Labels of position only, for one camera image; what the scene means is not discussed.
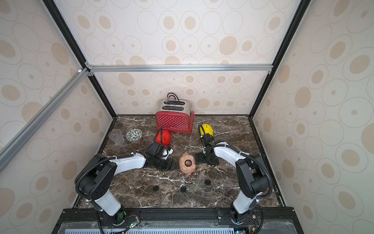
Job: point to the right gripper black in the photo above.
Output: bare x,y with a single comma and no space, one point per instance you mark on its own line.
203,158

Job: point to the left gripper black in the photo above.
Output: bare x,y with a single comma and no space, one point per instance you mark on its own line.
171,166

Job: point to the pink piggy bank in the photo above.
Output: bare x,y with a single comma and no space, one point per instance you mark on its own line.
187,164

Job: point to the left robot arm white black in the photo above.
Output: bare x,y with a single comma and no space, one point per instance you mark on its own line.
93,182

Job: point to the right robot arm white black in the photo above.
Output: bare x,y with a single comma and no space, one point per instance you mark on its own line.
254,180

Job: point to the yellow piggy bank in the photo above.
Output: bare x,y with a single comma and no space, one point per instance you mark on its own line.
206,129

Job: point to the red piggy bank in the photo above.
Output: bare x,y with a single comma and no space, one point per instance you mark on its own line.
164,137

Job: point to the red polka dot toaster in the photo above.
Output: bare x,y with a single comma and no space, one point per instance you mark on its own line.
175,116

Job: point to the patterned ceramic bowl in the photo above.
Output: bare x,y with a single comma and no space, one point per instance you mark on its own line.
134,135

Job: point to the clear plastic cup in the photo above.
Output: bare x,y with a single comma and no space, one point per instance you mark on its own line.
116,136

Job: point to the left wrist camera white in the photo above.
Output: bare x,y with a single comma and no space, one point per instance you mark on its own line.
166,152

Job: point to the aluminium rail back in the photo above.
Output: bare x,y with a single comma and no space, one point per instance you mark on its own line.
181,68

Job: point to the aluminium rail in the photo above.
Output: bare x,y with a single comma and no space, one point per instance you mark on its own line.
181,68
19,140

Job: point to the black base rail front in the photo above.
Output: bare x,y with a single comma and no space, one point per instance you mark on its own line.
281,220

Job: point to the aluminium rail left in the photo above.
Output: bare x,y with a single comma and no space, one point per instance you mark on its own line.
19,140

